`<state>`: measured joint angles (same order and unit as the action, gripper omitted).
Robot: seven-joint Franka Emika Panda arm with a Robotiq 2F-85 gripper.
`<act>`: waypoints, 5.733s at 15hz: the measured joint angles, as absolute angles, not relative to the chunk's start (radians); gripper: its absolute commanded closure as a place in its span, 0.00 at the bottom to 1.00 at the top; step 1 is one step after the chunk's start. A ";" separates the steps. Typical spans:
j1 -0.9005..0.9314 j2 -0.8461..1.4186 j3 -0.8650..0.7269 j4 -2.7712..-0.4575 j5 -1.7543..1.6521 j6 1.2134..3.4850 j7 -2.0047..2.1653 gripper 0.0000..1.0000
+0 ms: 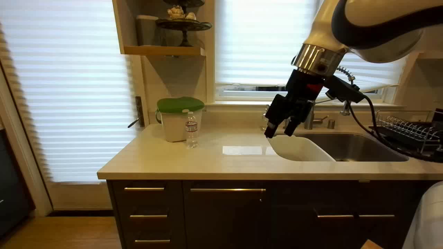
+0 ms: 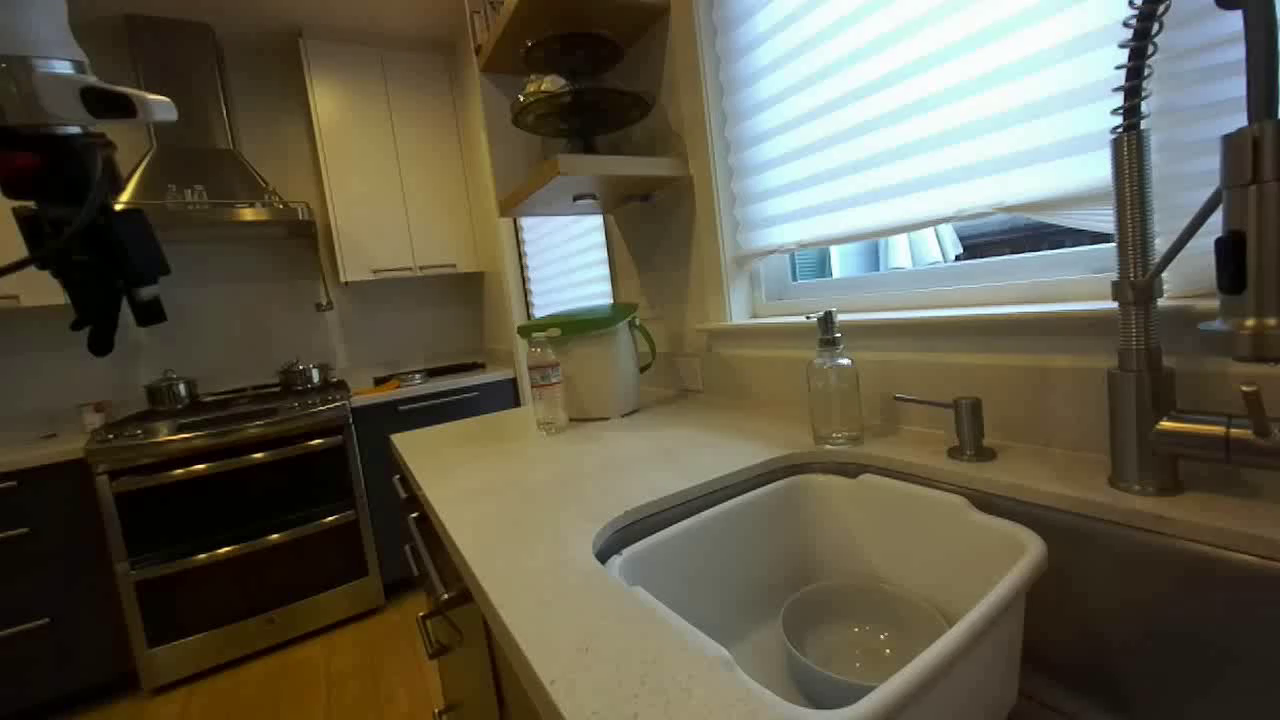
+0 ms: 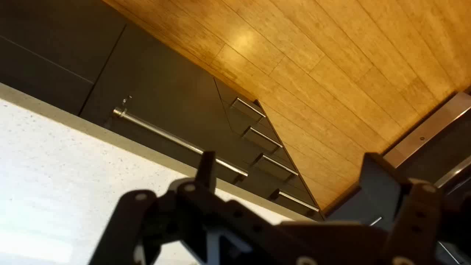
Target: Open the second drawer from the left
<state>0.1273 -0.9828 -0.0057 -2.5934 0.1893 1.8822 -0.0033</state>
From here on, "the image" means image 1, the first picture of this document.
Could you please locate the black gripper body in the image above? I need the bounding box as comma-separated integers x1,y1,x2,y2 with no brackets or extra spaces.
284,67,326,106

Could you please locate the dark pull-out trash drawer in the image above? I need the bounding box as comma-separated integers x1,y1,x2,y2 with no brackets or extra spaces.
183,181,271,249

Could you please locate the glass soap dispenser bottle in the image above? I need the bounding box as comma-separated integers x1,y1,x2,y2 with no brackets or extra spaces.
304,107,316,131

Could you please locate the white plastic wash basin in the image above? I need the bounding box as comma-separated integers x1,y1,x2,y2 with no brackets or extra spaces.
269,134,337,163

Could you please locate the stainless spring faucet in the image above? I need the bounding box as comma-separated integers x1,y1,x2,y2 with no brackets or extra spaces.
337,64,358,116

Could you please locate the wide white window blind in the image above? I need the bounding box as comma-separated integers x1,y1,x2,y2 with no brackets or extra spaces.
215,0,408,89

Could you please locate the stainless steel sink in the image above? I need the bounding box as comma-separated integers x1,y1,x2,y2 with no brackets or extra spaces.
269,129,410,163

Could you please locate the clear plastic water bottle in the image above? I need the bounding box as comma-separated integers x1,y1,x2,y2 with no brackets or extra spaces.
186,109,200,149

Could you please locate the dark sink cabinet door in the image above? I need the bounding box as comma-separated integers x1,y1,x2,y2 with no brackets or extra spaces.
358,181,421,249
269,181,359,249

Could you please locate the black dish rack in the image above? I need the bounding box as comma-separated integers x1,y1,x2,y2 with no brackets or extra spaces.
370,107,443,163

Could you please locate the pale food on stand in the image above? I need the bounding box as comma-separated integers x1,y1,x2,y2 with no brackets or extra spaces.
167,4,200,22

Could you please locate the white canister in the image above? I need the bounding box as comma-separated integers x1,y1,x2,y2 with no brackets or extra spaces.
135,13,161,46

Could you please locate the white cloth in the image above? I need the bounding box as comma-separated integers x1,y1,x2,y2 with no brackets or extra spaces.
401,179,443,249

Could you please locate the narrow white door blind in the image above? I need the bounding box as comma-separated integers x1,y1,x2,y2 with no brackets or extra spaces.
0,0,140,185

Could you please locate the dark base cabinet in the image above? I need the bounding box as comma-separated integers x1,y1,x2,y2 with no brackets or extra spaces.
0,128,37,239

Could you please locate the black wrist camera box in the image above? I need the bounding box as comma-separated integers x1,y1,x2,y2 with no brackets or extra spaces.
323,74,367,105

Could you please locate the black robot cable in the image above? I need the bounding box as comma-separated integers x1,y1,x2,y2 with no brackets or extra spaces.
348,93,443,163

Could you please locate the wooden wall shelf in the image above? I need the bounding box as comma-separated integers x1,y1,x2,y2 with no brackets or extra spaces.
121,44,208,59

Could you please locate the black door handle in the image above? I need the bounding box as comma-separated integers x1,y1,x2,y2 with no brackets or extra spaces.
128,95,146,129

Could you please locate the dark small drawer silver handle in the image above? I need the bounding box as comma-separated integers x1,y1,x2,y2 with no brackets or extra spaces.
114,204,186,232
109,179,185,207
120,230,186,249

